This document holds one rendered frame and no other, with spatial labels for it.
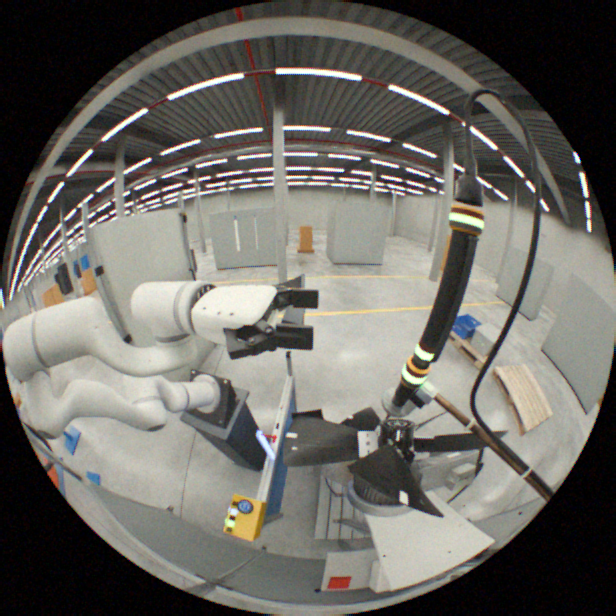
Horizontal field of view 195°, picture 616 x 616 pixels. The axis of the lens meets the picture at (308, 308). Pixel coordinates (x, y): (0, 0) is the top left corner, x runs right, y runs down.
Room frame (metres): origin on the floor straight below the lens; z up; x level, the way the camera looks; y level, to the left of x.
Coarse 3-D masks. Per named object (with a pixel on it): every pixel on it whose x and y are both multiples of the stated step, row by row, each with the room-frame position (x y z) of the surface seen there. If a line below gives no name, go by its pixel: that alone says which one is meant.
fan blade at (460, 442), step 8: (496, 432) 0.03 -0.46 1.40; (504, 432) 0.02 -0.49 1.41; (440, 440) 0.11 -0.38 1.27; (448, 440) 0.10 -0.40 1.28; (456, 440) 0.08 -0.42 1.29; (464, 440) 0.07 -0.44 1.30; (472, 440) 0.06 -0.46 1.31; (480, 440) 0.04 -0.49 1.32; (440, 448) 0.09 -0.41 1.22; (448, 448) 0.08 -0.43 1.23; (456, 448) 0.07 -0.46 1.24; (464, 448) 0.05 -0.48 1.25; (472, 448) 0.04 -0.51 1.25; (480, 448) 0.02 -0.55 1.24
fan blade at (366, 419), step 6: (366, 408) 0.42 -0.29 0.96; (372, 408) 0.40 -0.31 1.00; (354, 414) 0.41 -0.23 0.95; (360, 414) 0.39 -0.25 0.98; (366, 414) 0.37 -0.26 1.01; (372, 414) 0.35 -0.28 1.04; (348, 420) 0.37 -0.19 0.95; (354, 420) 0.36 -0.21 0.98; (360, 420) 0.34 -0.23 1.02; (366, 420) 0.32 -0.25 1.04; (372, 420) 0.31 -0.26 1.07; (378, 420) 0.29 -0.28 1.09; (354, 426) 0.32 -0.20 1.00; (360, 426) 0.30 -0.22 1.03; (366, 426) 0.29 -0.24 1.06; (372, 426) 0.28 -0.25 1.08
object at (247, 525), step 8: (240, 496) 0.00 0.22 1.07; (256, 504) -0.02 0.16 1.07; (264, 504) -0.01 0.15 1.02; (240, 512) -0.06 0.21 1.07; (248, 512) -0.05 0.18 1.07; (256, 512) -0.05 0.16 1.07; (264, 512) -0.05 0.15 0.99; (232, 520) -0.10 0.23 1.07; (240, 520) -0.09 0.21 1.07; (248, 520) -0.08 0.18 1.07; (256, 520) -0.08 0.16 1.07; (224, 528) -0.14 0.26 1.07; (240, 528) -0.12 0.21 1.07; (248, 528) -0.11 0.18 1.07; (256, 528) -0.11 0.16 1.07; (240, 536) -0.15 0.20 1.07; (248, 536) -0.14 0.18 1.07; (256, 536) -0.14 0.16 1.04
